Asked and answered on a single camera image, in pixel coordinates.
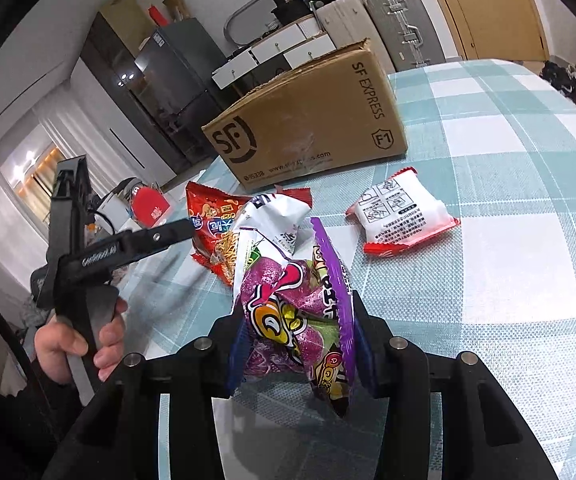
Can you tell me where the red blue-label snack bag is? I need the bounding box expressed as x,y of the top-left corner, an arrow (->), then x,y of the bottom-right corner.
185,181 -> 259,288

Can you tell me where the cream suitcase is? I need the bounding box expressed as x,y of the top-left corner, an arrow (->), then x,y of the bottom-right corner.
315,0 -> 393,73

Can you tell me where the brown cardboard box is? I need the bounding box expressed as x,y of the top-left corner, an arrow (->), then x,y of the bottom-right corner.
201,37 -> 409,185

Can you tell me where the grey oval hoop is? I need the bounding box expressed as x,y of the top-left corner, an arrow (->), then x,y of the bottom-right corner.
224,0 -> 281,46

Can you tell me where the person's left hand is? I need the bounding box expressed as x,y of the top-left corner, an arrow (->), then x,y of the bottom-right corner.
34,297 -> 128,386

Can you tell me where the white red-edged snack bag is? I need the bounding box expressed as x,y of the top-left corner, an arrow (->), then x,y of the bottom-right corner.
230,186 -> 319,261

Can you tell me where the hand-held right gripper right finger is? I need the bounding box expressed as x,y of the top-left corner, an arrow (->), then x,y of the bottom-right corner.
353,300 -> 559,480

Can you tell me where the purple snack bag silver back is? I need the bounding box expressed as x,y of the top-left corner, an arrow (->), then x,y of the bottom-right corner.
227,217 -> 363,420

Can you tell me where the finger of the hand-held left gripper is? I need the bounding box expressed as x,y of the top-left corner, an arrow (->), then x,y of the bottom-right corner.
112,219 -> 196,261

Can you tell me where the white desk with drawers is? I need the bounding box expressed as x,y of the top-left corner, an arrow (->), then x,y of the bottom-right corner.
212,15 -> 339,91

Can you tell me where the dark grey fridge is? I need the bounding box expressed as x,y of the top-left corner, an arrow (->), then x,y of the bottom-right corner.
138,17 -> 229,176

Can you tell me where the person's left forearm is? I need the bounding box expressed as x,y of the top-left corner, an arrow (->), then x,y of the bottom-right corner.
0,382 -> 88,480

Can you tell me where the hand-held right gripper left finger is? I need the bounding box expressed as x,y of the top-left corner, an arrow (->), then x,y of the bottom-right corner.
42,310 -> 249,480

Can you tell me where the silver suitcase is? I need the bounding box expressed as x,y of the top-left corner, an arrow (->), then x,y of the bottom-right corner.
363,0 -> 461,73

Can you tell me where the dark glass cabinet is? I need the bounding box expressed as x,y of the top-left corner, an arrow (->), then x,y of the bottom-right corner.
80,12 -> 193,176

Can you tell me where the black bag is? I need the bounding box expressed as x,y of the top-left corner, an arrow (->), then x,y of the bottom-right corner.
267,0 -> 313,26

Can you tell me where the small red snack packet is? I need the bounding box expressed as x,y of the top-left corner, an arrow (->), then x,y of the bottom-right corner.
345,166 -> 461,259

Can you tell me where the teal checked tablecloth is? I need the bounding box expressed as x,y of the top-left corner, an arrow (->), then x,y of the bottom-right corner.
112,58 -> 576,480

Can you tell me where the red paper bag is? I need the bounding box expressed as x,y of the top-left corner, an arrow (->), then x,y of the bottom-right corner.
130,185 -> 171,226

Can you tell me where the wooden door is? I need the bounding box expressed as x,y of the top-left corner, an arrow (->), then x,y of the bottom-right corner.
415,0 -> 551,63

